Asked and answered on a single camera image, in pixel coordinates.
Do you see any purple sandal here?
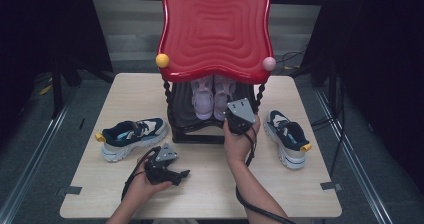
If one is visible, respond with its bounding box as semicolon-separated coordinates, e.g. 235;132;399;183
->
190;75;214;121
213;74;238;122

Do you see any right hand-held gripper cable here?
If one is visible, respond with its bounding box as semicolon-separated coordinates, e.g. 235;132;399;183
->
234;130;297;224

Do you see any navy and white sneaker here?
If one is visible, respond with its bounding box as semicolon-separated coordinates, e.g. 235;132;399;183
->
94;117;169;163
263;109;313;171

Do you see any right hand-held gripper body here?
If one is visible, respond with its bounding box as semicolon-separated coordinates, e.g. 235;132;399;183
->
225;97;257;136

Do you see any red and black shoe rack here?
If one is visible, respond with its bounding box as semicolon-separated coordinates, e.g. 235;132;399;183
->
155;0;278;146

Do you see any black floor cable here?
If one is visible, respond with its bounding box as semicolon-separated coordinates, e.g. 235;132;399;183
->
311;77;346;178

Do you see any person's left hand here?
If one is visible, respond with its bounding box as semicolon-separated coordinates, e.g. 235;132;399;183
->
124;162;174;207

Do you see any grey tape strip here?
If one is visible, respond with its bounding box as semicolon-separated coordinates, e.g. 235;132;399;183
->
58;185;83;197
320;181;344;192

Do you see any black curtain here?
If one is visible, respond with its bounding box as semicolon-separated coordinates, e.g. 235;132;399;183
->
0;0;113;145
299;0;424;193

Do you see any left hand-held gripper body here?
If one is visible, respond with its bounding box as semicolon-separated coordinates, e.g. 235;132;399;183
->
144;143;181;186

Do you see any person's right hand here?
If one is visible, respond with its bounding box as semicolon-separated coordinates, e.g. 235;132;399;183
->
222;115;262;167

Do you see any black metal stand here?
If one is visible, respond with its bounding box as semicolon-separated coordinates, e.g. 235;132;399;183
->
50;60;65;119

